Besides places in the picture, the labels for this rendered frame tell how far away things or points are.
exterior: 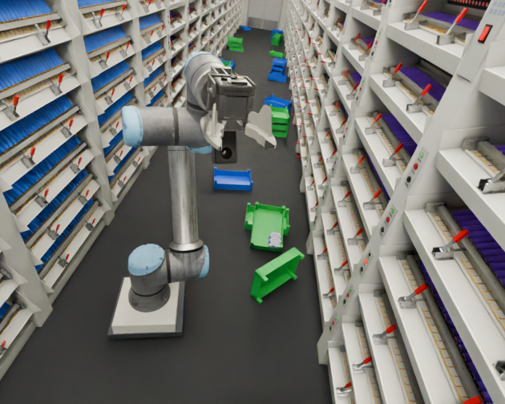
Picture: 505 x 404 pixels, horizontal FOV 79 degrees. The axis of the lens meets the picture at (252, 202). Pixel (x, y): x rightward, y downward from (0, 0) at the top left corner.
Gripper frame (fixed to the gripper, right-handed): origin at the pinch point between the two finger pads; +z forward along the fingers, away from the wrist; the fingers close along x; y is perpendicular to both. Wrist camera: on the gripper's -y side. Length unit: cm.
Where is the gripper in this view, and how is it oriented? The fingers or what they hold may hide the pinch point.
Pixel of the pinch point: (245, 148)
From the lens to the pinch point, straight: 47.8
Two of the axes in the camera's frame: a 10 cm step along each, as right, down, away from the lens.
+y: 1.3, -8.0, -5.8
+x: 9.4, -0.8, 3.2
